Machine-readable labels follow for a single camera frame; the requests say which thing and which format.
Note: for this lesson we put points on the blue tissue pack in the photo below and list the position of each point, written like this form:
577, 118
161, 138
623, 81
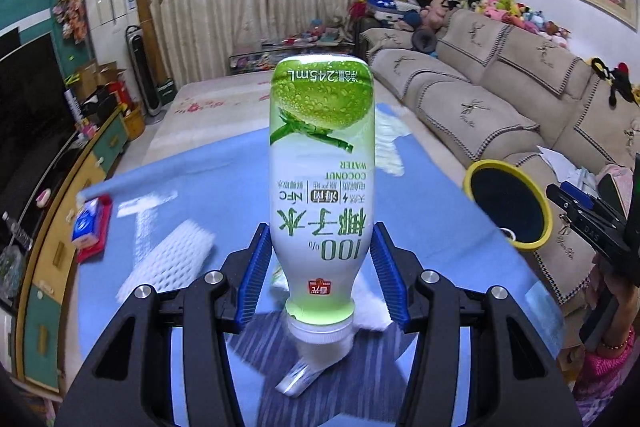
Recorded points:
86, 222

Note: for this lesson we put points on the hanging flower decoration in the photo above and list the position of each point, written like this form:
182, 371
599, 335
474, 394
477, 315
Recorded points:
70, 12

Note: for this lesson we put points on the plastic bag of greens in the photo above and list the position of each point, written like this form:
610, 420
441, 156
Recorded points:
10, 274

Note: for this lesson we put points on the clear water bottle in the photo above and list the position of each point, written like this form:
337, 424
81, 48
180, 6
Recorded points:
17, 232

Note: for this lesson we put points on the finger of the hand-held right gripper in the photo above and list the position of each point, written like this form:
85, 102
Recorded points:
585, 224
577, 193

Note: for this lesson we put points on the large black television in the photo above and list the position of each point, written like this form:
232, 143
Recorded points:
30, 122

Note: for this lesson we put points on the blue tablecloth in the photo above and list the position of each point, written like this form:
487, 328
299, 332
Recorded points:
210, 187

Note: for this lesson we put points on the crumpled printed paper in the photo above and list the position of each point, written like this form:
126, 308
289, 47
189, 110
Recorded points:
305, 377

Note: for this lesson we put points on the yellow-rimmed black bin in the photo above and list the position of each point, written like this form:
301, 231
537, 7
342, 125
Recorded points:
510, 207

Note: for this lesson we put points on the pile of plush toys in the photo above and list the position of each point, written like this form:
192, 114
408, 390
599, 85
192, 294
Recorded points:
500, 7

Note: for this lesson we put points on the person's right forearm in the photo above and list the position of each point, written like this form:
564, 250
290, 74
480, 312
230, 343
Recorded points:
607, 372

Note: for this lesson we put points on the white papers on sofa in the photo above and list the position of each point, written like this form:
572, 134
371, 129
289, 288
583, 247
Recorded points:
562, 164

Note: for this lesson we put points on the cluttered glass coffee table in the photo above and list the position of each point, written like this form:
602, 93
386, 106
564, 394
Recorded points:
290, 52

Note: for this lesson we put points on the pale striped plastic sheet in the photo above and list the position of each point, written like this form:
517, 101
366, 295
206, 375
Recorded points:
392, 142

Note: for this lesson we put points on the person's right hand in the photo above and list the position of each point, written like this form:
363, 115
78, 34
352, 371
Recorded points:
625, 307

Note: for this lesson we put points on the floral floor mat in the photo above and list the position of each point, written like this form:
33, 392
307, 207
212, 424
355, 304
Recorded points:
210, 107

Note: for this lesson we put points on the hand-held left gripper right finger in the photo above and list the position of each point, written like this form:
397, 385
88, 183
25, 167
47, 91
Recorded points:
387, 277

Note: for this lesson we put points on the grey tower fan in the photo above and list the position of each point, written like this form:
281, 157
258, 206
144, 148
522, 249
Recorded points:
142, 72

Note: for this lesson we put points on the cardboard boxes beside television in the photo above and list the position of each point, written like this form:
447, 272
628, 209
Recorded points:
97, 79

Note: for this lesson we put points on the white foam fruit net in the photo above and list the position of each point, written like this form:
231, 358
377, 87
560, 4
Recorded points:
165, 257

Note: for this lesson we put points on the white standing air conditioner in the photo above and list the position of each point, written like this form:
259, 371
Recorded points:
107, 2

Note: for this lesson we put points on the red flat packet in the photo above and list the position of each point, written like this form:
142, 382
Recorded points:
102, 237

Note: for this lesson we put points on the small pink object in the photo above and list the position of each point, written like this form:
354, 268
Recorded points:
44, 197

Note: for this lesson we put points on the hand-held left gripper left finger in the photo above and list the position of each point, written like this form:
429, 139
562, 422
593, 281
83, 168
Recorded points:
250, 277

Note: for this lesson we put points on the green and yellow TV cabinet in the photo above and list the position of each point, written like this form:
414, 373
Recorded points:
55, 267

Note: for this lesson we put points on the yellow bucket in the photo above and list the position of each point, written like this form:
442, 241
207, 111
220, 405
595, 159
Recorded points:
132, 124

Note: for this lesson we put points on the green coconut water bottle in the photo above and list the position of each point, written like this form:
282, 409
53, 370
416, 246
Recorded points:
320, 187

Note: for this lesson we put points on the beige sofa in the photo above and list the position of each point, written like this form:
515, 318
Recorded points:
475, 107

